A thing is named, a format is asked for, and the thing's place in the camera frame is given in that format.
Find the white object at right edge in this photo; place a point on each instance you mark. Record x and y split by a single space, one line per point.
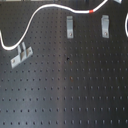
126 25

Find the metal piece at top right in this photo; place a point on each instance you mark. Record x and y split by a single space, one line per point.
117 1

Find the left metal cable clip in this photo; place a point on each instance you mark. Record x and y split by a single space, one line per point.
23 54

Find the metal cable clip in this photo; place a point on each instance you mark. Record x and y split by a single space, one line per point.
69 27
23 54
105 26

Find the middle metal cable clip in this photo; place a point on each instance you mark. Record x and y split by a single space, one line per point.
69 27

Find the right metal cable clip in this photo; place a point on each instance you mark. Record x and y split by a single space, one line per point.
105 26

